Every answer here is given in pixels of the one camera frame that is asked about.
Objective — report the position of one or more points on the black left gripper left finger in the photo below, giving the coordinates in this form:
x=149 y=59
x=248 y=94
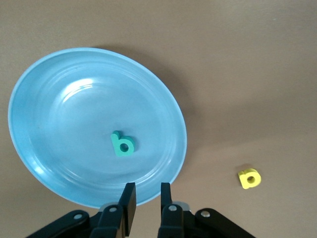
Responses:
x=128 y=205

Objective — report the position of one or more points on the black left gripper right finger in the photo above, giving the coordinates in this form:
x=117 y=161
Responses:
x=171 y=220

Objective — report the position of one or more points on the teal foam letter b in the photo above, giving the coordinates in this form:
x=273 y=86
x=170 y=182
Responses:
x=116 y=143

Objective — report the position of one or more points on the yellow foam letter a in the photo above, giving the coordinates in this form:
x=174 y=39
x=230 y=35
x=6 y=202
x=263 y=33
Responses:
x=244 y=182

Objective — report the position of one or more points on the blue plate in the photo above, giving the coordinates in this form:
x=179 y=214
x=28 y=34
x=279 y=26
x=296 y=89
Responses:
x=74 y=111

